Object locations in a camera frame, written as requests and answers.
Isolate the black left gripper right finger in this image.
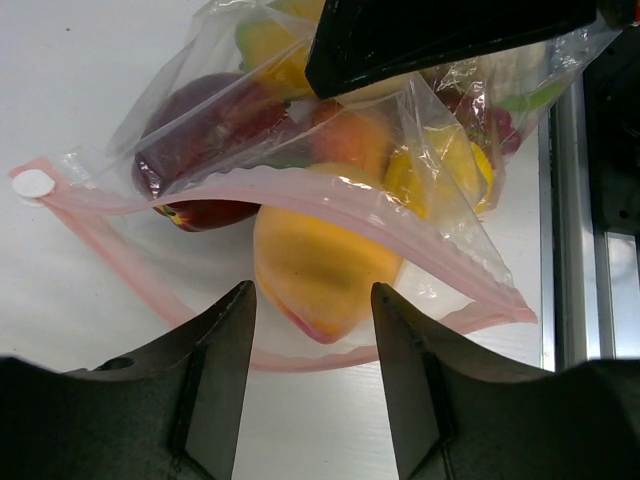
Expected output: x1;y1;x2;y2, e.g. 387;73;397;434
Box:
371;283;639;479

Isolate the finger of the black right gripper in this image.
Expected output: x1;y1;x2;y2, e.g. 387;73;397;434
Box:
305;0;597;99

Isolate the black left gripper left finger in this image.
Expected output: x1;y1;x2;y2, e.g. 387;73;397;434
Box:
1;281;256;479

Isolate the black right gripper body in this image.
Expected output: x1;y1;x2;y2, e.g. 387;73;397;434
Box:
583;1;639;235

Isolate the clear zip top bag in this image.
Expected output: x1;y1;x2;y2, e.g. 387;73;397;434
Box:
10;1;612;372

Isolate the fake mango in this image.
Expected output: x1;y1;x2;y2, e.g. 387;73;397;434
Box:
235;1;324;98

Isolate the fake peach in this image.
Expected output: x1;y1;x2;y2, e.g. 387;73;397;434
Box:
310;103;393;180

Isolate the fake strawberry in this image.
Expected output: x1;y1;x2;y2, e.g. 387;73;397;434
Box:
436;88;522;157

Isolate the fake yellow pear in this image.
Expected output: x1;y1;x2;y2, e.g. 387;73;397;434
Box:
383;126;494;219

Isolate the fake dark red apple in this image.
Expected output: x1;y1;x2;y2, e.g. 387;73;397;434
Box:
132;73;292;200

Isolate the fake orange fruit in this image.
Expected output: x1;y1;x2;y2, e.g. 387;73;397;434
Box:
252;162;406;346

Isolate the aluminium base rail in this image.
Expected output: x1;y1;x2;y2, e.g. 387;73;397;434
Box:
538;80;639;371

